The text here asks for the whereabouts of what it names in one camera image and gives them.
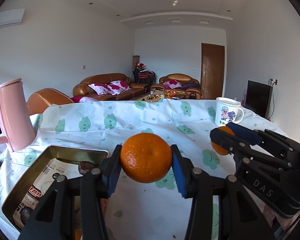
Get small orange mandarin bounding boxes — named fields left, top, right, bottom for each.
left=75, top=230, right=82, bottom=240

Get dark dried date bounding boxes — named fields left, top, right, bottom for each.
left=20, top=206, right=33, bottom=225

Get black television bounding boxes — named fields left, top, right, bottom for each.
left=244, top=80, right=273, bottom=118

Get person's hand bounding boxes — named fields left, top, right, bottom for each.
left=262, top=204, right=300, bottom=236

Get pink floral cushion left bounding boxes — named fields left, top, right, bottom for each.
left=88, top=83, right=112, bottom=95

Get white air conditioner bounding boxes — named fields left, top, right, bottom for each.
left=0, top=9, right=25, bottom=29

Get brown leather long sofa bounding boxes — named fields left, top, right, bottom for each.
left=72, top=73, right=149, bottom=101

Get pink floral cushion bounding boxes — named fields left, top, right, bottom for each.
left=88, top=83, right=112, bottom=95
left=108, top=80, right=131, bottom=95

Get pink cushion on armchair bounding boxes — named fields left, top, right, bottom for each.
left=163, top=80, right=182, bottom=89

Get white cartoon mug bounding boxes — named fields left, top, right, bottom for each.
left=215, top=97, right=244, bottom=127

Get printed paper sheet in tin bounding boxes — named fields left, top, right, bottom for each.
left=13, top=158, right=82, bottom=229

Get cluttered coffee table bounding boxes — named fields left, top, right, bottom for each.
left=132, top=89, right=186, bottom=102

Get brown leather armchair far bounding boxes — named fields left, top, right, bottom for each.
left=150, top=73, right=202, bottom=100

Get pink electric kettle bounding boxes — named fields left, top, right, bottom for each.
left=0, top=78, right=36, bottom=152

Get stacked black red chairs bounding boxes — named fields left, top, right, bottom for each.
left=133, top=62, right=156, bottom=86

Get brown leather chair near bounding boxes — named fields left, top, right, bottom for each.
left=26, top=88, right=73, bottom=115

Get pink metal tin box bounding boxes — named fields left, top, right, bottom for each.
left=1, top=145, right=110, bottom=231

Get brown wooden door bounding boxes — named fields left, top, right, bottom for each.
left=200, top=43, right=225, bottom=99

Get pink floral cushion right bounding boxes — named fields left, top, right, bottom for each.
left=108, top=80, right=131, bottom=95

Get white tablecloth green clouds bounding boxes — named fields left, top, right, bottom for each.
left=0, top=98, right=291, bottom=240

